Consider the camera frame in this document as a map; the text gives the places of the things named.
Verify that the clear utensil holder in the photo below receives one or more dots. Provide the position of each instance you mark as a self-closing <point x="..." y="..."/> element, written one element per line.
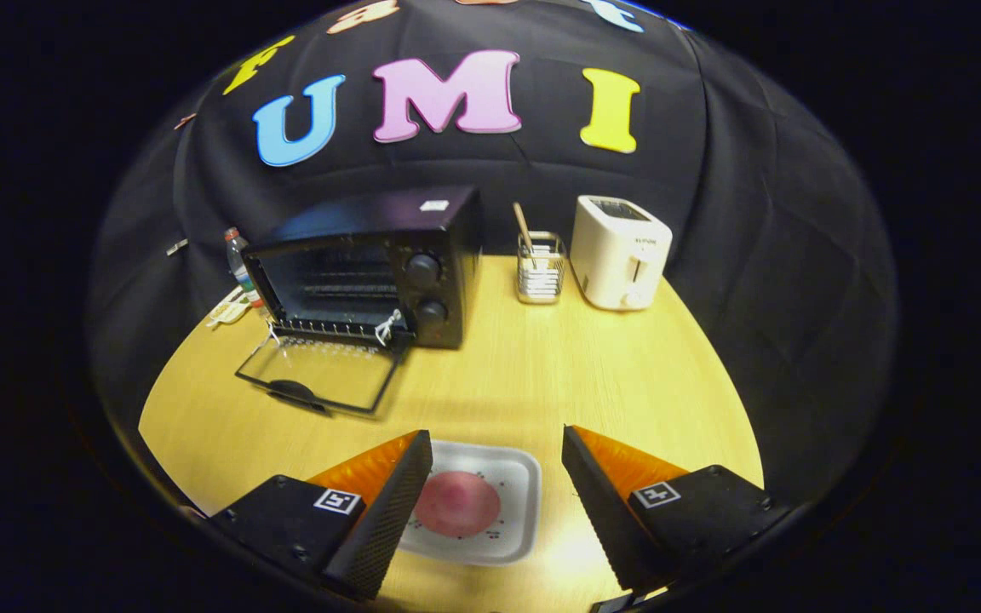
<point x="541" y="277"/>

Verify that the clear plastic water bottle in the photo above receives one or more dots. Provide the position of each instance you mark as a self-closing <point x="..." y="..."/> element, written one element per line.
<point x="238" y="255"/>

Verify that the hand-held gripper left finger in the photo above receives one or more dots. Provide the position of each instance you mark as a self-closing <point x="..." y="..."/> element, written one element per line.
<point x="388" y="511"/>

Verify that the pink clip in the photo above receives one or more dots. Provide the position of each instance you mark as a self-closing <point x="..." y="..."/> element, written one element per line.
<point x="185" y="121"/>

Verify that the wooden stick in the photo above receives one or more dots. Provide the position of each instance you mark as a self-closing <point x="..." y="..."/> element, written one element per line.
<point x="524" y="226"/>

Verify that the white toaster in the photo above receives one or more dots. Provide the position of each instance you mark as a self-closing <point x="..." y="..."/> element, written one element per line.
<point x="618" y="255"/>

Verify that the black toaster oven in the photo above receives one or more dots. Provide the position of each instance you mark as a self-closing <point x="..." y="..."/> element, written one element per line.
<point x="448" y="238"/>

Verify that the round pink meat patty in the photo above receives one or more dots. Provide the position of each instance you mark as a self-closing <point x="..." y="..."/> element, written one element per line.
<point x="461" y="504"/>

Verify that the white clip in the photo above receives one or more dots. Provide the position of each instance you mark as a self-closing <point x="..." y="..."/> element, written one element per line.
<point x="177" y="247"/>

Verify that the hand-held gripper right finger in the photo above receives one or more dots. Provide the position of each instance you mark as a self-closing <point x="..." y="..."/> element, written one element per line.
<point x="601" y="511"/>

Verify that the white square plate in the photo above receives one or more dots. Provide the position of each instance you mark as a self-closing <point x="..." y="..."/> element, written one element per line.
<point x="518" y="477"/>

